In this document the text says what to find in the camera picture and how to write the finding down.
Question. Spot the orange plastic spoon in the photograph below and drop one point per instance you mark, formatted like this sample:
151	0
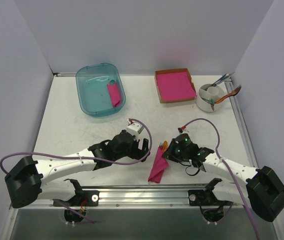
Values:
165	146

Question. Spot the aluminium front rail frame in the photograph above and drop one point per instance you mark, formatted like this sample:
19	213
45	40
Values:
142	212

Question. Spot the teal transparent plastic bin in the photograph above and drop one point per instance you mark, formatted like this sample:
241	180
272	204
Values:
92	89

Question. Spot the pink napkin stack in tray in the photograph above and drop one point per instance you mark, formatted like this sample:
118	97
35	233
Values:
175	86

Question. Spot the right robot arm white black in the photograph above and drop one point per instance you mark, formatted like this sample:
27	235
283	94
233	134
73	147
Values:
235	183

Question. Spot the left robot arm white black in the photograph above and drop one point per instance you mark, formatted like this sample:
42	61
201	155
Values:
30	180

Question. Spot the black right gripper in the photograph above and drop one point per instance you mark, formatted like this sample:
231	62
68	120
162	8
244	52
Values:
170	152

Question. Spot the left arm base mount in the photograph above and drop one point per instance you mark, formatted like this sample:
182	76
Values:
75	209

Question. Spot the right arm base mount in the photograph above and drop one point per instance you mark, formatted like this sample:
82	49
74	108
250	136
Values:
212	210

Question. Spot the brown cardboard napkin tray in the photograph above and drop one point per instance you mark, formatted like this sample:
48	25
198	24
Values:
174	86

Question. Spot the rolled pink napkin in bin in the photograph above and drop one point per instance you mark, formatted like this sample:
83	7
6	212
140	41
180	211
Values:
114	95

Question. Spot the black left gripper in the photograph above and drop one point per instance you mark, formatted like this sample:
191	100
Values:
139	150

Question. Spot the aluminium right side rail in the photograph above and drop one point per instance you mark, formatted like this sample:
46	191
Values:
242	130

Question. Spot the pink paper napkin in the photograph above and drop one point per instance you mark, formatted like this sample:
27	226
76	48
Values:
159	166

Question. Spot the white utensil holder cup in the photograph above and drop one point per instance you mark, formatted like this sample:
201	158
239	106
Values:
208	96

